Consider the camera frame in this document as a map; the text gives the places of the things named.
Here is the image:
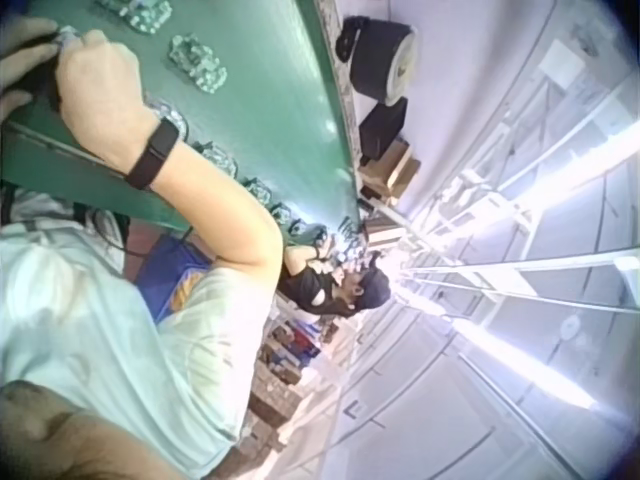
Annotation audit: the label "person's right hand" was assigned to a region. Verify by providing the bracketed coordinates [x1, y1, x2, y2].
[53, 29, 174, 172]

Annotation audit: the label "person's left hand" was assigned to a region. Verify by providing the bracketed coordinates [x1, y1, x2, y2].
[0, 14, 61, 121]

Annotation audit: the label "small silver metal part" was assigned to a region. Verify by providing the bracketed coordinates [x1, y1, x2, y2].
[52, 24, 84, 54]

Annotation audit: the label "row of silver metal parts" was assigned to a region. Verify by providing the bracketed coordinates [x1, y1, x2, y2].
[94, 0, 366, 256]

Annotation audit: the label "black wrist band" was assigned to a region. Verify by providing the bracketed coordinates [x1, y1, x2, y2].
[122, 117, 181, 192]

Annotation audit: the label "green conveyor belt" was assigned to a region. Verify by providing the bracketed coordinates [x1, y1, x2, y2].
[0, 0, 365, 235]

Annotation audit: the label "blue crate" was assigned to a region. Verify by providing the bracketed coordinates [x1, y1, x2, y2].
[133, 233, 222, 325]

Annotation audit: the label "black material roll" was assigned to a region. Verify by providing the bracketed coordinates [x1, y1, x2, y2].
[335, 14, 420, 106]

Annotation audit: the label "black box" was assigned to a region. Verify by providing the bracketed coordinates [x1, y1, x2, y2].
[357, 97, 409, 161]

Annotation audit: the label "brown cardboard boxes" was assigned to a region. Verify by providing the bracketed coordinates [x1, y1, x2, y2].
[359, 139, 422, 207]

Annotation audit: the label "rack of cartons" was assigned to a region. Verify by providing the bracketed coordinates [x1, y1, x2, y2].
[243, 314, 351, 451]

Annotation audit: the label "fluorescent light tube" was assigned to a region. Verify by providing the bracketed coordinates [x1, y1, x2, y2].
[399, 119, 640, 251]
[449, 319, 604, 414]

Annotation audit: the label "white metal frame rack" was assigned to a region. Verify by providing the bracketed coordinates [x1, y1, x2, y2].
[379, 39, 640, 331]

